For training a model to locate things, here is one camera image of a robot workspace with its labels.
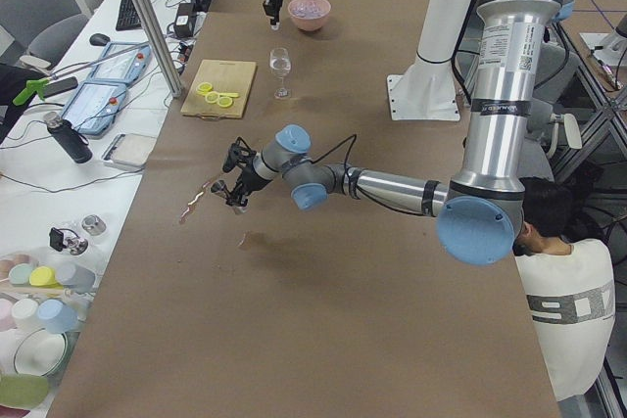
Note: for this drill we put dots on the steel double jigger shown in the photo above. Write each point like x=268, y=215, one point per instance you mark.
x=220, y=189

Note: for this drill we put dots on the clear wine glass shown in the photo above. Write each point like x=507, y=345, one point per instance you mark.
x=280, y=66

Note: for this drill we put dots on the pink bowl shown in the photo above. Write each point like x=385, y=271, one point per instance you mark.
x=309, y=15

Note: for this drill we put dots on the bamboo cutting board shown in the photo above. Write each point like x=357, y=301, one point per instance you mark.
x=224, y=76

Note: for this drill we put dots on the lemon slice near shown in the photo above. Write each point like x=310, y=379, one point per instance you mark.
x=225, y=102

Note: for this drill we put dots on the lemon slice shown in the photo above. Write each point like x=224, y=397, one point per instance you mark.
x=212, y=97
x=225, y=102
x=204, y=88

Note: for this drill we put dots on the lemon slice far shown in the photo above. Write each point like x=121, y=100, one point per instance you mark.
x=204, y=88

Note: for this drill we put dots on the lemon slice middle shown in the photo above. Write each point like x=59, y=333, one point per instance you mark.
x=212, y=97

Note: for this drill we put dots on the black keyboard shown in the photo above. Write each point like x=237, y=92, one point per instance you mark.
x=128, y=18

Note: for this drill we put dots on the upper teach pendant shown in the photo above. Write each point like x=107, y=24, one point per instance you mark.
x=123, y=62

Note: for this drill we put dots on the teach pendant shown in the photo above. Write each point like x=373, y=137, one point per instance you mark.
x=123, y=62
x=94, y=106

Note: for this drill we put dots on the lower teach pendant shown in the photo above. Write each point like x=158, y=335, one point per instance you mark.
x=94, y=106

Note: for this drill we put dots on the black computer mouse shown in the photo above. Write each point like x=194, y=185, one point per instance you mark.
x=99, y=39

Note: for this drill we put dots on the grey plastic cup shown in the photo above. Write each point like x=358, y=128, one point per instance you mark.
x=75, y=277

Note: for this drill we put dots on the black water bottle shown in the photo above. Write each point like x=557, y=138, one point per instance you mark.
x=70, y=140

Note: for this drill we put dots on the yellow plastic cup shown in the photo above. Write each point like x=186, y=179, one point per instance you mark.
x=44, y=277

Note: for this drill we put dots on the blue plastic cup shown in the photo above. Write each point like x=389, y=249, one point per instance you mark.
x=57, y=317

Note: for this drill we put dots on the green plastic cup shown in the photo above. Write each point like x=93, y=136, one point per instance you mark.
x=19, y=274

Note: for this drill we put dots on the grey chair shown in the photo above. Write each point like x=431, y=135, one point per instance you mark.
x=45, y=28

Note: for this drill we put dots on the white plastic cup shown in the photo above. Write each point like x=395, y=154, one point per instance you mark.
x=24, y=313

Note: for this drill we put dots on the white green-rimmed plate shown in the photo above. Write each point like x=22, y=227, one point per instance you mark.
x=41, y=353

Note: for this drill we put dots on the seated person white shirt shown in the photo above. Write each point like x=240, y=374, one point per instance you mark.
x=569, y=288

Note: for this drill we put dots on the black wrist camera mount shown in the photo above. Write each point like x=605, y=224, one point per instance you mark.
x=239, y=154

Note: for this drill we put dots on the aluminium frame post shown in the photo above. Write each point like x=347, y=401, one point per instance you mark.
x=158, y=44

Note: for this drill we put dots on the white pedestal column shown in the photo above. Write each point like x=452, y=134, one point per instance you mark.
x=426, y=91

